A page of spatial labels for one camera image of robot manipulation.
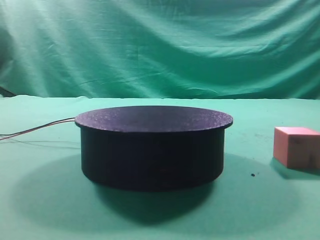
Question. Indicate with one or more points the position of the pink cube-shaped block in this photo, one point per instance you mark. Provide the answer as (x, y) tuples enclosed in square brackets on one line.
[(297, 147)]

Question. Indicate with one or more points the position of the black round turntable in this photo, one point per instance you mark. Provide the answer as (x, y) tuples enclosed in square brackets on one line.
[(152, 148)]

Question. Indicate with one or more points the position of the green backdrop cloth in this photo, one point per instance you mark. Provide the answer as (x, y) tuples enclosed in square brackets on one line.
[(181, 49)]

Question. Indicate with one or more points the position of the green table cloth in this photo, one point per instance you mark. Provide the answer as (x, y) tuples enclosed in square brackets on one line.
[(44, 195)]

